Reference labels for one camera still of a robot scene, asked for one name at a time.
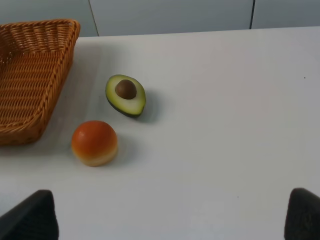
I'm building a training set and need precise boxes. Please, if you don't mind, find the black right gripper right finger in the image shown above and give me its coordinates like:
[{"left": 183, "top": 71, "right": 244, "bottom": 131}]
[{"left": 284, "top": 188, "right": 320, "bottom": 240}]

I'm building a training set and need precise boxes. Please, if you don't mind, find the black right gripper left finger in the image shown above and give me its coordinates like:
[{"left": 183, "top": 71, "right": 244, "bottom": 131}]
[{"left": 0, "top": 189, "right": 60, "bottom": 240}]

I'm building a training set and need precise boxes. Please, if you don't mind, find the orange wicker basket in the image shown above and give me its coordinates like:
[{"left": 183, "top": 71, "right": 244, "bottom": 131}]
[{"left": 0, "top": 19, "right": 81, "bottom": 146}]

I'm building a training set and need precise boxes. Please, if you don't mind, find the orange round bread bun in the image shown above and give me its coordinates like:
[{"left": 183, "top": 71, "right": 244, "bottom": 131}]
[{"left": 71, "top": 120, "right": 118, "bottom": 167}]

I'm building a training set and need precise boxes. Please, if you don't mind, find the halved avocado with pit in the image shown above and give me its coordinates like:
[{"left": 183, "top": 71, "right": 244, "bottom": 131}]
[{"left": 105, "top": 74, "right": 147, "bottom": 118}]

